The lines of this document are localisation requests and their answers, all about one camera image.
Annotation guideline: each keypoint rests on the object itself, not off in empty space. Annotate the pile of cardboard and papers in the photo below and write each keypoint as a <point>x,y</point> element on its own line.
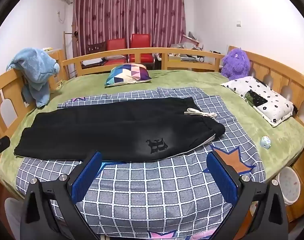
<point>189,43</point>

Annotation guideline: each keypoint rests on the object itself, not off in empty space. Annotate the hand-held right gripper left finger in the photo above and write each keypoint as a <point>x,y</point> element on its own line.
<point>87,177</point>

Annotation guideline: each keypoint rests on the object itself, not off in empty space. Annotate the white flower print pillow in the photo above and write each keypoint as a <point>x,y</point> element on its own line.
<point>277,105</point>

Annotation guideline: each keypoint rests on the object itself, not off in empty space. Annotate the wooden coat rack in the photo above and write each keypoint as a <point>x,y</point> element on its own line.
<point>65,45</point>

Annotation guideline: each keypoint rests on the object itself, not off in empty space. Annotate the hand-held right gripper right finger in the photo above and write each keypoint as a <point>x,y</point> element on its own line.
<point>223,180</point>

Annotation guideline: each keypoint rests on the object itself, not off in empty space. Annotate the small pale blue toy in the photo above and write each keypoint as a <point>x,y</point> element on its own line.
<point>265,142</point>

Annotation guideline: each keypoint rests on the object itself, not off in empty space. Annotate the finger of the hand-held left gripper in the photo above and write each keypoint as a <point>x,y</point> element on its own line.
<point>1,143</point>

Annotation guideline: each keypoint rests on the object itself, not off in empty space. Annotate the dark wooden chair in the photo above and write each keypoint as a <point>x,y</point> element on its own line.
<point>95,47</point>

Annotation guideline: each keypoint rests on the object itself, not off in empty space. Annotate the green bed blanket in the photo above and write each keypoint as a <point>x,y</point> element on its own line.
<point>192,80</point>

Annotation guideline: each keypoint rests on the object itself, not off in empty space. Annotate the colourful geometric pillow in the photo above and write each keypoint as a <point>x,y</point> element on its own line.
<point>129,74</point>

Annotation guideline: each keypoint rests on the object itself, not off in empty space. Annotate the black pants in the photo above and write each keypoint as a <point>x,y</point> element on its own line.
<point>92,135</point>

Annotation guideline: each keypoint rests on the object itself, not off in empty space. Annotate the white plastic basin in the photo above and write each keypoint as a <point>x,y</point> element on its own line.
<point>287,185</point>

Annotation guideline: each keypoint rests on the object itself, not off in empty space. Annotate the red chair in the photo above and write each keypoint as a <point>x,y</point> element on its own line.
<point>140,41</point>
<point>116,45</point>

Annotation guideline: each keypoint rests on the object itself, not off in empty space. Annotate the dark cloth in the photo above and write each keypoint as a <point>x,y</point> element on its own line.
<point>256,100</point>

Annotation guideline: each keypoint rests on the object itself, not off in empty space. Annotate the grey checked blanket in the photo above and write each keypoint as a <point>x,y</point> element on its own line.
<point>154,192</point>

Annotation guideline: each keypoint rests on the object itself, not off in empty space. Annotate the pink striped curtain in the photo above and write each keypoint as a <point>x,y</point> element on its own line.
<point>132,10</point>

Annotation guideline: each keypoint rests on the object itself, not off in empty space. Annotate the blue plush toy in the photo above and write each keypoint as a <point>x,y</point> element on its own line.
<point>38,70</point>

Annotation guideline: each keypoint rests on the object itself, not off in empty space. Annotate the wooden bed frame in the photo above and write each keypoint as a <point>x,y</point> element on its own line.
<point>147,50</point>

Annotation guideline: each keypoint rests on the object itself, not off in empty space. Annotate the purple plush toy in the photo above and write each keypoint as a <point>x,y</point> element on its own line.
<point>235,63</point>

